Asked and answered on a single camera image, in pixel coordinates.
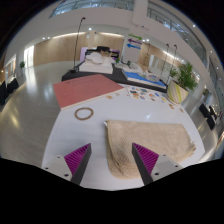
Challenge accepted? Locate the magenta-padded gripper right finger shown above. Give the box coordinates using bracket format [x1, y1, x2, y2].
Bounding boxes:
[131, 142, 184, 187]

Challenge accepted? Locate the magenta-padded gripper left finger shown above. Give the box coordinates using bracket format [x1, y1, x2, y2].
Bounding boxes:
[41, 143, 93, 186]

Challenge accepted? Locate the beige knitted towel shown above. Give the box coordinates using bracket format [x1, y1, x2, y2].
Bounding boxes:
[104, 119, 197, 180]

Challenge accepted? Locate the sheet of colourful stickers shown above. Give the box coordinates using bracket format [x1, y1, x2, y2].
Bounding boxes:
[125, 85, 169, 102]

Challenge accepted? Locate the large pink flat board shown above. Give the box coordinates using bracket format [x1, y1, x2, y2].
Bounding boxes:
[52, 73, 126, 111]

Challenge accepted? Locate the group of black chairs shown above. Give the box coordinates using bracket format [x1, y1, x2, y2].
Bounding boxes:
[198, 103, 221, 131]
[0, 78, 20, 106]

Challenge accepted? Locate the potted plant in striped pot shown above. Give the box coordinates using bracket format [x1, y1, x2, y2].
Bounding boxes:
[166, 61, 199, 105]

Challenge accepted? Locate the black low display platform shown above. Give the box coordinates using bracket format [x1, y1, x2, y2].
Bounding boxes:
[61, 64, 168, 94]

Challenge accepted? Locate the black floor lamp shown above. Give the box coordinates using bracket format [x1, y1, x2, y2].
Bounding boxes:
[69, 16, 87, 74]

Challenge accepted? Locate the white architectural model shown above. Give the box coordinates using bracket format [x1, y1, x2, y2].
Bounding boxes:
[78, 51, 114, 75]

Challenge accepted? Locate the white pillar with arrow signs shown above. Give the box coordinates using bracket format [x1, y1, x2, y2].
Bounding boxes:
[121, 32, 144, 64]

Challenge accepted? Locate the small distant potted plant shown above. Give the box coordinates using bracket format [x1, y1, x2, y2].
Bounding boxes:
[18, 60, 27, 78]

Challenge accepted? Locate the black piano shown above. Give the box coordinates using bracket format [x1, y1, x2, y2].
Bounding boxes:
[84, 45, 120, 61]

